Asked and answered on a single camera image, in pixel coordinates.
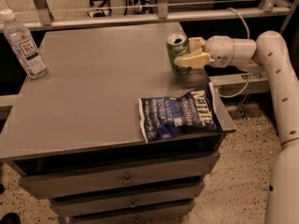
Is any bottom drawer with knob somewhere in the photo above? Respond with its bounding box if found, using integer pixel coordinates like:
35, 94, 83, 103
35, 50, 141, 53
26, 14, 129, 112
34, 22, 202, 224
72, 199, 194, 224

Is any top drawer with knob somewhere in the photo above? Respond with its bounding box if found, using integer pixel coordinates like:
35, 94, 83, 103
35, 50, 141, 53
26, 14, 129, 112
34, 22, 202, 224
19, 151, 220, 199

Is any grey drawer cabinet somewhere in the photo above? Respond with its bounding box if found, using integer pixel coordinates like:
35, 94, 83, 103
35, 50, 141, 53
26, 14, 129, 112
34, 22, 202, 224
0, 21, 237, 224

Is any middle drawer with knob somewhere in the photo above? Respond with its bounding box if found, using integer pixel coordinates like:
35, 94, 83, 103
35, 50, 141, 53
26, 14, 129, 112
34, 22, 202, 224
51, 181, 204, 217

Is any clear plastic water bottle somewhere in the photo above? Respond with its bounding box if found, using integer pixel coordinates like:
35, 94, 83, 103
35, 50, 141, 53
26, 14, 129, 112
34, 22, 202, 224
0, 9, 48, 79

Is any blue Kettle chips bag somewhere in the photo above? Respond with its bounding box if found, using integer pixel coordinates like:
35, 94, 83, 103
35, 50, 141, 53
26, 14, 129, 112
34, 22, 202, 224
138, 82, 219, 143

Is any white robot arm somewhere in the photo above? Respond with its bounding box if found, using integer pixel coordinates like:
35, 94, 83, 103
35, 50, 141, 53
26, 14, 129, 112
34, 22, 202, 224
175, 31, 299, 224

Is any black shoe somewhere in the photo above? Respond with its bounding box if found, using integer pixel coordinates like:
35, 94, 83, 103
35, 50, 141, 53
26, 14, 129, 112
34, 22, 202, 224
0, 213, 21, 224

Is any white cable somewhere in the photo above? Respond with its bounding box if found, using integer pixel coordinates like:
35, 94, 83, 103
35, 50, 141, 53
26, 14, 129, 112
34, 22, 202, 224
218, 7, 252, 99

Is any metal railing frame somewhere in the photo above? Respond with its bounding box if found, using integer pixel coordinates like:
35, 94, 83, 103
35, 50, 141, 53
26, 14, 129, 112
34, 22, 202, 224
0, 0, 299, 33

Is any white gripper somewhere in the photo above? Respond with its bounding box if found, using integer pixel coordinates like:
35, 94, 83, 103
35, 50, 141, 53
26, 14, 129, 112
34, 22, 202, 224
174, 35, 235, 69

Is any drawer with knob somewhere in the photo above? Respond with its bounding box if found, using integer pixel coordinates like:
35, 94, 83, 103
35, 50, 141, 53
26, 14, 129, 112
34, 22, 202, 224
19, 151, 220, 199
51, 181, 204, 217
72, 199, 194, 224

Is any green soda can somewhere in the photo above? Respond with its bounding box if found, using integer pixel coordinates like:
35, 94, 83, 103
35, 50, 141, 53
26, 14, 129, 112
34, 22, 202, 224
166, 32, 192, 76

